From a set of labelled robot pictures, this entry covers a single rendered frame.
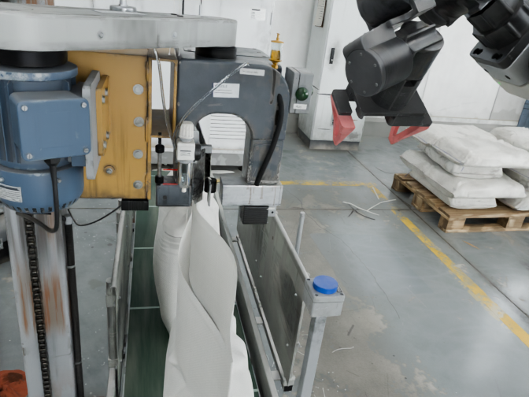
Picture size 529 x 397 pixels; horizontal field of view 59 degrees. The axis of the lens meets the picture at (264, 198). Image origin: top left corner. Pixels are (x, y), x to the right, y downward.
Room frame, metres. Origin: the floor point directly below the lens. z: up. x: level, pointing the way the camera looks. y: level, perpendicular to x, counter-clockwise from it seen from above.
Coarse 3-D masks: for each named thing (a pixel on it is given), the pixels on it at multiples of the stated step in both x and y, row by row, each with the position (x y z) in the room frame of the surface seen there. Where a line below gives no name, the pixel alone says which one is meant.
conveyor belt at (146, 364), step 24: (144, 216) 2.07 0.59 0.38; (144, 240) 1.84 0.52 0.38; (144, 264) 1.65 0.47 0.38; (144, 288) 1.49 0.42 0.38; (144, 312) 1.35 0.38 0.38; (144, 336) 1.22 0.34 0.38; (168, 336) 1.24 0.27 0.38; (240, 336) 1.28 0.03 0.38; (144, 360) 1.12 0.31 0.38; (144, 384) 1.02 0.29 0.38
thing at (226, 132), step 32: (64, 0) 3.43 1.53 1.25; (96, 0) 3.47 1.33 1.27; (128, 0) 3.54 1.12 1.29; (160, 0) 3.59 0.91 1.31; (192, 0) 3.66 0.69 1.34; (224, 0) 3.71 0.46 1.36; (256, 0) 3.77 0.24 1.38; (256, 32) 3.78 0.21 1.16; (160, 96) 3.60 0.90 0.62; (224, 128) 3.73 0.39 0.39; (224, 160) 3.77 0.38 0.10
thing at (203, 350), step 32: (192, 224) 0.92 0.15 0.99; (192, 256) 0.90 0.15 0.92; (224, 256) 0.76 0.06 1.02; (192, 288) 0.90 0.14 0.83; (224, 288) 0.75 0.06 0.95; (192, 320) 0.59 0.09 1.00; (224, 320) 0.73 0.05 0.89; (192, 352) 0.59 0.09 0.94; (224, 352) 0.49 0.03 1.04; (192, 384) 0.58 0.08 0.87; (224, 384) 0.48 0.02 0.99
